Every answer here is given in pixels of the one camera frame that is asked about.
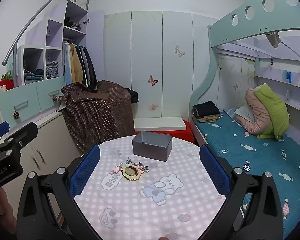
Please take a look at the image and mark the white pillow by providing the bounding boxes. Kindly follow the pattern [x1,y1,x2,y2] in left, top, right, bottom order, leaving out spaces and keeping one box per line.
[235,105,255,124]

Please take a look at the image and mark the light blue hanging shirt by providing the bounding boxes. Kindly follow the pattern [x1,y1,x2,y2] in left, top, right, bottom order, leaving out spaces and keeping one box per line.
[62,42,73,85]

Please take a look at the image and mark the folded dark clothes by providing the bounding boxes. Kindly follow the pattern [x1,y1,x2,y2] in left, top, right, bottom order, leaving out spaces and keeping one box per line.
[192,101,220,117]

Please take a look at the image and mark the teal drawer cabinet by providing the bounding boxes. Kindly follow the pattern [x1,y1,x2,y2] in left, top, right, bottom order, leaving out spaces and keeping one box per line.
[0,76,67,130]

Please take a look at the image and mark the beige bead bracelet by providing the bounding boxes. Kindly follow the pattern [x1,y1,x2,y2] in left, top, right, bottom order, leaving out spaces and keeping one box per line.
[121,164,143,180]

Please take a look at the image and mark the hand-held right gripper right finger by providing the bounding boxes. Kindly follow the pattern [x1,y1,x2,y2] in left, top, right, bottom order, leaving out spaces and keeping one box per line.
[199,144,284,240]

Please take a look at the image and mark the black garment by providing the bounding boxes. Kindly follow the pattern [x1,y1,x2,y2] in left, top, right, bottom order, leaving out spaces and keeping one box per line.
[125,88,139,103]

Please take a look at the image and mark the pink padded jacket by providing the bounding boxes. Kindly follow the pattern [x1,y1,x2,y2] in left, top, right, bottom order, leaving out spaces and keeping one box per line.
[236,87,272,135]

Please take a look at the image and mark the grey hanging garment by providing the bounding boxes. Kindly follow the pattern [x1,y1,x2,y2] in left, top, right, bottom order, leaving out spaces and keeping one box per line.
[79,45,89,85]

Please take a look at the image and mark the folded blue clothes stack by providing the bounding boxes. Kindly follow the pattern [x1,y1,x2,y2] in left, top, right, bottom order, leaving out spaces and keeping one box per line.
[24,65,45,84]

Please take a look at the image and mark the black hanging jacket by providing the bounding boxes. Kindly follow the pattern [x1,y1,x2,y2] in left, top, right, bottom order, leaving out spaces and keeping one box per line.
[84,46,98,92]

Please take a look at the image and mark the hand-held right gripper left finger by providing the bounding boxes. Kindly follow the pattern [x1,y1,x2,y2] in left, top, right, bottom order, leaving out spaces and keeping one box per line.
[16,144,101,240]

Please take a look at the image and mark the round table with checked cloth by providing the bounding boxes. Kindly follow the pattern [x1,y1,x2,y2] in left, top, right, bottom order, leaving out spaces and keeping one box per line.
[74,135,227,240]

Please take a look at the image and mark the beige floor cabinet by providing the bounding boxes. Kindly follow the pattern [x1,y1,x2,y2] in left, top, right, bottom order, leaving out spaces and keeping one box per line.
[0,112,82,230]

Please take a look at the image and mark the white board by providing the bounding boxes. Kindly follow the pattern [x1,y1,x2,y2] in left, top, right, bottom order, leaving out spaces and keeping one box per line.
[134,117,187,131]

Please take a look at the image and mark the white wardrobe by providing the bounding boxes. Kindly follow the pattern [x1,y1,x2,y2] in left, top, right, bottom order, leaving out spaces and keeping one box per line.
[104,10,219,119]

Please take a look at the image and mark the blue patterned bed sheet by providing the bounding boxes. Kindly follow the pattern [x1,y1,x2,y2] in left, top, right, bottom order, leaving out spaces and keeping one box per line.
[196,107,300,240]

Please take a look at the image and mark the teal bunk bed frame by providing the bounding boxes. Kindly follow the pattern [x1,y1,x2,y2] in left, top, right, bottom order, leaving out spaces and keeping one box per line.
[190,0,300,145]

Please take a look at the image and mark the purple stair shelf cabinet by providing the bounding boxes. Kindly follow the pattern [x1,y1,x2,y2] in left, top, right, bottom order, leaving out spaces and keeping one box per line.
[14,0,105,88]

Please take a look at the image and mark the person's left hand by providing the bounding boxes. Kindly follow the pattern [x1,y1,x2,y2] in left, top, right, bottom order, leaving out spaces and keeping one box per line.
[0,187,17,234]

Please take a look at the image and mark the pink charm bracelet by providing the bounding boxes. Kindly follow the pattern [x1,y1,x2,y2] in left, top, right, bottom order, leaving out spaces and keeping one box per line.
[110,164,124,175]

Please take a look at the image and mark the red bench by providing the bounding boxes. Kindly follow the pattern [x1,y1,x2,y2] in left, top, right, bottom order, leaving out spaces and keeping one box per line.
[134,120,194,145]

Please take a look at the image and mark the beige hanging cloth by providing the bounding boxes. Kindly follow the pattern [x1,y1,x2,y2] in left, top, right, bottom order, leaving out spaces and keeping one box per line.
[265,31,281,48]

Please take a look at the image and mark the red strawberry plush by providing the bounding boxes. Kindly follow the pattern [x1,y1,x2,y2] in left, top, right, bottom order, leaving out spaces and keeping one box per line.
[0,72,15,90]

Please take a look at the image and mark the folded tan clothes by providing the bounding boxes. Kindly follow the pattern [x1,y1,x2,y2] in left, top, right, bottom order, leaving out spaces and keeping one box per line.
[192,114,224,123]

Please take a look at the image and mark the grey metal handrail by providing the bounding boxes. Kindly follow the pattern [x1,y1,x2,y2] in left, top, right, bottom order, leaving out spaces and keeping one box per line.
[2,0,93,67]

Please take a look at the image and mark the grey metal box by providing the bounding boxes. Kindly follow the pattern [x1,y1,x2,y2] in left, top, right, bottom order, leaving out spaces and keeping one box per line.
[132,130,173,162]

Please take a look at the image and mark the yellow hanging garment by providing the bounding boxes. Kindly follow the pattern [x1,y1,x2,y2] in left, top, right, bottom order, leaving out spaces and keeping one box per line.
[70,44,83,84]

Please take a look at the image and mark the brown dotted cloth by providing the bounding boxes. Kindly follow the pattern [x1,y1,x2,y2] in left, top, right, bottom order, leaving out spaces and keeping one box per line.
[57,80,135,153]

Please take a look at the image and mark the cream butterfly sticker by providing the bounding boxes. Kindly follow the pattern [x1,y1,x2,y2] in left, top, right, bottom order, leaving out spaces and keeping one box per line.
[174,45,186,57]

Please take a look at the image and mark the folded grey clothes stack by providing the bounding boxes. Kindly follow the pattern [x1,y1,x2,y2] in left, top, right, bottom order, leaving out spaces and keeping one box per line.
[45,61,59,79]

